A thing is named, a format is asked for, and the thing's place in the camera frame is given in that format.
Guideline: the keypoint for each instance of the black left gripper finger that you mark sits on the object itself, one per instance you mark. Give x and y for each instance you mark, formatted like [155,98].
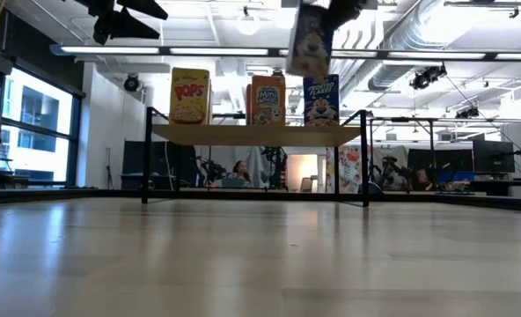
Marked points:
[124,28]
[148,8]

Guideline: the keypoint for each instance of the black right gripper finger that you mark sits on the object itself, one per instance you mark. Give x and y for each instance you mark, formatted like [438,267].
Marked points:
[344,11]

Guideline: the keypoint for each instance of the blue Frosted Flakes box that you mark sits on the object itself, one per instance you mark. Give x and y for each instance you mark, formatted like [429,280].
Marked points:
[321,103]
[309,44]

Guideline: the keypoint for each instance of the yellow Corn Pops box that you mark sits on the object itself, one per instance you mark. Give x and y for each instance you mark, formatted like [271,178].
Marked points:
[190,97]

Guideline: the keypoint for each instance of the long ceiling light bar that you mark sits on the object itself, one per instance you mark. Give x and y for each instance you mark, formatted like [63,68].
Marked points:
[111,49]

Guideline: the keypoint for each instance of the black track spotlights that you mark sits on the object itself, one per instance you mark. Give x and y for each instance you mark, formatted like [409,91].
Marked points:
[425,77]
[467,113]

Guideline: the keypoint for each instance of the black cabinet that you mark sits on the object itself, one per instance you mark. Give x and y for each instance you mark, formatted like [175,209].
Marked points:
[159,163]

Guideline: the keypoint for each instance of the colourful banner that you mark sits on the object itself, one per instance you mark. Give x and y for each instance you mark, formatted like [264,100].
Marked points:
[350,169]

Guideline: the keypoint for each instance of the dark background plant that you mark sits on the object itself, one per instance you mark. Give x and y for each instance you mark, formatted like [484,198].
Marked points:
[277,167]

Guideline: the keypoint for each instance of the person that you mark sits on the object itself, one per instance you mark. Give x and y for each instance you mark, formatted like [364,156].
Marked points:
[240,169]

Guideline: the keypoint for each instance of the black monitor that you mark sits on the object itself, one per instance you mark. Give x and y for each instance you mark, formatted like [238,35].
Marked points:
[454,159]
[493,156]

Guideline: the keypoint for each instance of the grey laptop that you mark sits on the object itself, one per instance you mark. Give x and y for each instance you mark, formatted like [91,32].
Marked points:
[233,182]

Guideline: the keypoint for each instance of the black ceiling camera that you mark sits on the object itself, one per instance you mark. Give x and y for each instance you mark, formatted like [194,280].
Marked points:
[278,72]
[131,83]

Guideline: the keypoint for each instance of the silver ventilation duct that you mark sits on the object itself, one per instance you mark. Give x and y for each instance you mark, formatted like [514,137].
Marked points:
[401,39]

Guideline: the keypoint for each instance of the window with dark frame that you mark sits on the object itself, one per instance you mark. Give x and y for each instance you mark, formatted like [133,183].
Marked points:
[36,110]

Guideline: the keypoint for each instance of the black metal frame table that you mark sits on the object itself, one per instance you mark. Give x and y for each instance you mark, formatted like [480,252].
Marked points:
[419,119]

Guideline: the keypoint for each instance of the ceiling rail fixture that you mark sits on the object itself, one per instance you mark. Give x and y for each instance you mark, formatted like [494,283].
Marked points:
[482,3]

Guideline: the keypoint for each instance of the wooden shelf with black frame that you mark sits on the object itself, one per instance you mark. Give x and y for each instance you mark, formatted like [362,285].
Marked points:
[256,135]

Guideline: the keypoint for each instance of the black aluminium rig frame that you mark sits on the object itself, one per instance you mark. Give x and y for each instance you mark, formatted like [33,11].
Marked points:
[40,193]

